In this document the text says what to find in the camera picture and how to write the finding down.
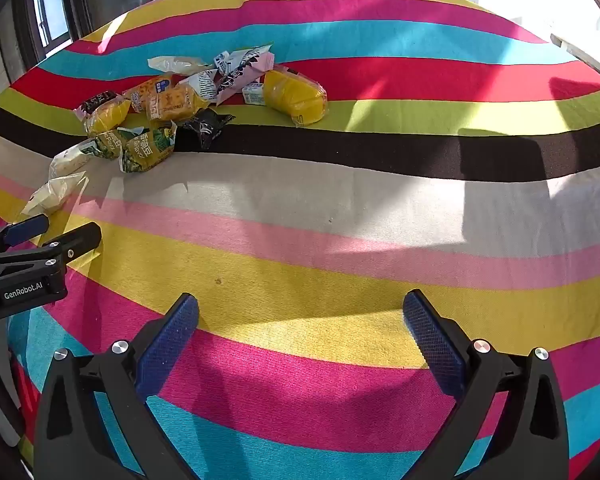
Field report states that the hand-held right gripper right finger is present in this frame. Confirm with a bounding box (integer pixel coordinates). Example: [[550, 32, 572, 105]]
[[402, 288, 571, 480]]

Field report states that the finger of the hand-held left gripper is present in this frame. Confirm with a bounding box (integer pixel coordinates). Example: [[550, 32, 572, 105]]
[[0, 213, 50, 257], [0, 221, 103, 281]]

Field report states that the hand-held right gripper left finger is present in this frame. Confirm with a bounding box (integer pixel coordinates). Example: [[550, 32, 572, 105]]
[[32, 292, 201, 480]]

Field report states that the white printed snack packet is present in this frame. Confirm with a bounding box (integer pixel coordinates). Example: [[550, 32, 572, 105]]
[[177, 69, 221, 103]]

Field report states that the pink snack packet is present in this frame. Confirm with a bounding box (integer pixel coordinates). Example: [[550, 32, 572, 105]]
[[215, 52, 277, 106]]

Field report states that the pale cream snack packet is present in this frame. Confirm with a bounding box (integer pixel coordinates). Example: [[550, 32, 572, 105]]
[[21, 171, 88, 216]]

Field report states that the small green-yellow snack packet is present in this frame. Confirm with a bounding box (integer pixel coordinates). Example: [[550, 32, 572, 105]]
[[87, 127, 126, 160]]

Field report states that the large green-yellow snack packet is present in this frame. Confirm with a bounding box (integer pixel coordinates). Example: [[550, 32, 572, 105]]
[[117, 122, 178, 173]]

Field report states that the yellow cake dark-label packet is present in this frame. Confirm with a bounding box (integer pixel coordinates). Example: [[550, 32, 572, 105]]
[[74, 91, 132, 136]]

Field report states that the striped colourful tablecloth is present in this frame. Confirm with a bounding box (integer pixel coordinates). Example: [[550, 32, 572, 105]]
[[0, 0, 600, 480]]

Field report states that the orange cracker packet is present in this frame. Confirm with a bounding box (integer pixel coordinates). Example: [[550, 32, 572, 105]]
[[122, 74, 176, 113], [147, 82, 211, 122]]

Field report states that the black snack packet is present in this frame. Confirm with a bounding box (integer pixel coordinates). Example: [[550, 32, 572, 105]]
[[174, 107, 236, 152]]

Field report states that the cream translucent snack packet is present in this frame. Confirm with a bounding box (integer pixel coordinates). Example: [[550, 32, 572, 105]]
[[147, 55, 216, 76]]

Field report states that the dark-framed window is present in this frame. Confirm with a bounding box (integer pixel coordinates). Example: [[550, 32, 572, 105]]
[[30, 0, 75, 47]]

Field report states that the small white blue-print packet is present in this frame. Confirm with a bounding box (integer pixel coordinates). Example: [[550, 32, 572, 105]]
[[214, 51, 238, 75]]

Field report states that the white green-edged snack packet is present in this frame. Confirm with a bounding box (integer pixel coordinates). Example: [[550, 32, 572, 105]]
[[227, 44, 273, 78]]

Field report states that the large yellow cake packet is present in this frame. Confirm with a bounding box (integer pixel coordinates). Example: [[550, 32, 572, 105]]
[[262, 66, 328, 127]]

